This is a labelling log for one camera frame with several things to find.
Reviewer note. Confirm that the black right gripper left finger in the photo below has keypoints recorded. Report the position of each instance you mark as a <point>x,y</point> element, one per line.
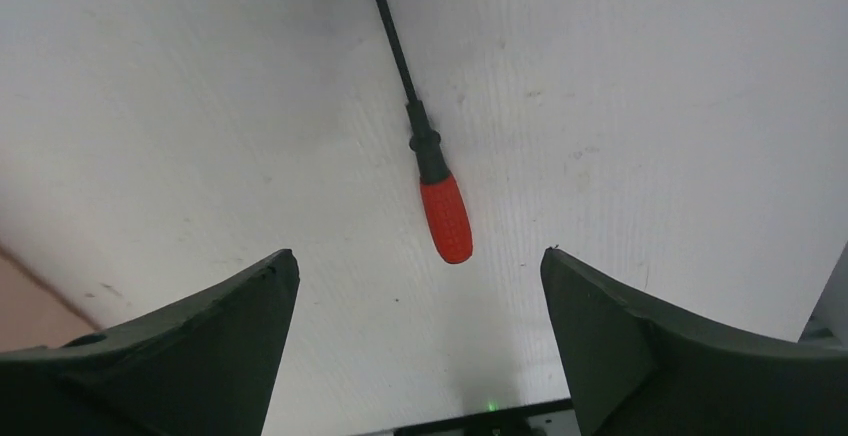
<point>204,365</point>

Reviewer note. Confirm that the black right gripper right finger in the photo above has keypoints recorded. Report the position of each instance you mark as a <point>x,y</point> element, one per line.
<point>638,365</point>

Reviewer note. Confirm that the red handled screwdriver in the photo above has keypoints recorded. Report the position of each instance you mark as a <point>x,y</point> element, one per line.
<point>443,204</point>

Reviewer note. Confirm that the pink plastic bin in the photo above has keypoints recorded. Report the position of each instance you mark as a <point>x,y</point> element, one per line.
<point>33,314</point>

